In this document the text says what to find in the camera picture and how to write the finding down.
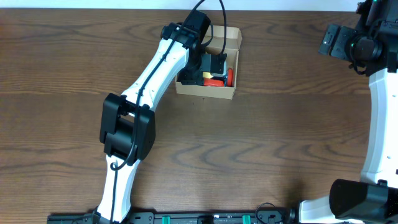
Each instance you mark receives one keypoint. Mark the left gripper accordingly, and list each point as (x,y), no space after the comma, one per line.
(214,64)

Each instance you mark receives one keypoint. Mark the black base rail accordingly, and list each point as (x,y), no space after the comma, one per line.
(270,215)

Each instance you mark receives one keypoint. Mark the orange utility knife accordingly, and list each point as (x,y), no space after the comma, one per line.
(213,82)

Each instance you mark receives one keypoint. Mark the yellow white square packet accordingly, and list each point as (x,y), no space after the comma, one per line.
(207,75)

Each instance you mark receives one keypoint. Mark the cardboard box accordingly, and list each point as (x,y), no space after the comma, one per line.
(217,40)

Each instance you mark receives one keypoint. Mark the small orange lighter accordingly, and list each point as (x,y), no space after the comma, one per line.
(229,82)

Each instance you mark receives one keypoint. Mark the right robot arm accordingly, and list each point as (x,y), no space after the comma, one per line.
(371,50)

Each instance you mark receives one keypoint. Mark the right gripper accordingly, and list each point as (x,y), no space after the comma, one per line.
(333,41)

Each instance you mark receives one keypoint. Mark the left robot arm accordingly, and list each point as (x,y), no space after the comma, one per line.
(128,120)

